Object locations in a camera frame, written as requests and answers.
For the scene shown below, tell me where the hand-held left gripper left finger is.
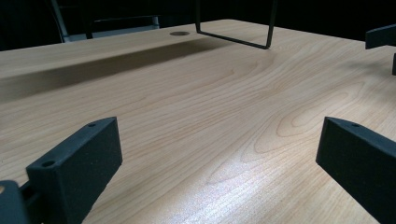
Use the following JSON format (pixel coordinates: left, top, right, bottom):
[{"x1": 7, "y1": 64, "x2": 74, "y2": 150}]
[{"x1": 25, "y1": 116, "x2": 123, "y2": 224}]

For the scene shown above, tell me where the grey chair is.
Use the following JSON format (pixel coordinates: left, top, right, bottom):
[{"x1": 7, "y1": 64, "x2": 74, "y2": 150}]
[{"x1": 49, "y1": 0, "x2": 162, "y2": 44}]

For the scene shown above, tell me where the black metal wire frame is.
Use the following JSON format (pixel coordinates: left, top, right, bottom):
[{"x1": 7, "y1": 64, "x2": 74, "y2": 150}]
[{"x1": 194, "y1": 0, "x2": 278, "y2": 50}]

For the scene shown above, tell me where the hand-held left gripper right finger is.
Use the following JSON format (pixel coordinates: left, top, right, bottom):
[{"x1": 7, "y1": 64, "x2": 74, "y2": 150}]
[{"x1": 315, "y1": 116, "x2": 396, "y2": 224}]

